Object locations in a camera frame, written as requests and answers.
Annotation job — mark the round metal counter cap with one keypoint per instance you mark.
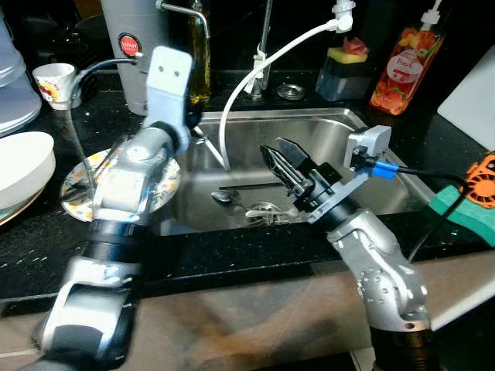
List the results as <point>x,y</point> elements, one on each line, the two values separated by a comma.
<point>290,92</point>

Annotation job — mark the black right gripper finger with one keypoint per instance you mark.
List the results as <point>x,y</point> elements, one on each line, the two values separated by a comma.
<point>296,158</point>
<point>280,168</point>

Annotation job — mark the stainless steel sink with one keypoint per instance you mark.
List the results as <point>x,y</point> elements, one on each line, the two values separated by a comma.
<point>247,131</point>

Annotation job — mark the yellow oil bottle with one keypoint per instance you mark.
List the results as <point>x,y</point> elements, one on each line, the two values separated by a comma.
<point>201,69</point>

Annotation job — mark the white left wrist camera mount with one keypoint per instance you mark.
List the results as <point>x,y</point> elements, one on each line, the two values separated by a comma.
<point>170,85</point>

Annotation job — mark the pink scrubber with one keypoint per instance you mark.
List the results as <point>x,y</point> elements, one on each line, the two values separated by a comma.
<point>356,45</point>

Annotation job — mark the grey thermos with red logo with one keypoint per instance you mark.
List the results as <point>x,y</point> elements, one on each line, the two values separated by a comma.
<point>131,77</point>

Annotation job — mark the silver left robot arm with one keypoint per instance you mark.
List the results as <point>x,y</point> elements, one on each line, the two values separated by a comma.
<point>116,232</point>

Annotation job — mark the yellow sponge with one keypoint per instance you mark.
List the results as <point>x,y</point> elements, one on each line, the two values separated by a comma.
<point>336,54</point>

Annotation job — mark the white bowl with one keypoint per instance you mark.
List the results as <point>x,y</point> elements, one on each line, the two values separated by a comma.
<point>23,170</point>

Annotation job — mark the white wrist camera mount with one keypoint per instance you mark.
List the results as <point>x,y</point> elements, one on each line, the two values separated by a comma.
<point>170,85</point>
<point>370,147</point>

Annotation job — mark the curved silver spout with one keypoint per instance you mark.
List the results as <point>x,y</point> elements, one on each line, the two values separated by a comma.
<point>189,9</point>

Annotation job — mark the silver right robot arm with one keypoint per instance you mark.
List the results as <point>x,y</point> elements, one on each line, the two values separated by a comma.
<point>387,278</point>

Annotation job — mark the green sponge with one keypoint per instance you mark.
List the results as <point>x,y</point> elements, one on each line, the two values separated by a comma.
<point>464,216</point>

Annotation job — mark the white plastic cutting board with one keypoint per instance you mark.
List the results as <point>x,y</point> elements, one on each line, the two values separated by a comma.
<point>472,100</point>

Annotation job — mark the plate with brown rim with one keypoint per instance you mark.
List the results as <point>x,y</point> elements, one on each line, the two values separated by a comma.
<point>15,215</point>

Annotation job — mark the thin black utensil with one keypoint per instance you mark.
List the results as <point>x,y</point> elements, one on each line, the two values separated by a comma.
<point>244,186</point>

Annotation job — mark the silver sink faucet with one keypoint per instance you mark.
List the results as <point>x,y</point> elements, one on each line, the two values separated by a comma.
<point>261,54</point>

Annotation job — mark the beige cabinet panel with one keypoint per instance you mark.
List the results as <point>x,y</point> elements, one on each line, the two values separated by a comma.
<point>255,325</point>

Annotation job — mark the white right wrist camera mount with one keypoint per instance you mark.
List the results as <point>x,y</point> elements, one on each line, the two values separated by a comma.
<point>370,147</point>

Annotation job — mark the pale grey plate stack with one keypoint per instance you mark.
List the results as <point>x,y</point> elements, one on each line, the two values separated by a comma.
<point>17,85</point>

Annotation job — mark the orange peach dish soap bottle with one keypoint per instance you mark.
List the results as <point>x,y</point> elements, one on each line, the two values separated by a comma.
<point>406,73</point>

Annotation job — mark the floral plate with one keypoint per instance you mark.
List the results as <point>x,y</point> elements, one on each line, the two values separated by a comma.
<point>77,201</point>

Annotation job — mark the white printed mug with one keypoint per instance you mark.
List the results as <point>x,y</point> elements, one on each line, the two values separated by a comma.
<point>56,85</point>

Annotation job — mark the dark sponge holder dispenser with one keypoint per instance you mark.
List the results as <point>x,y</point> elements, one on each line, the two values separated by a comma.
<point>344,81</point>

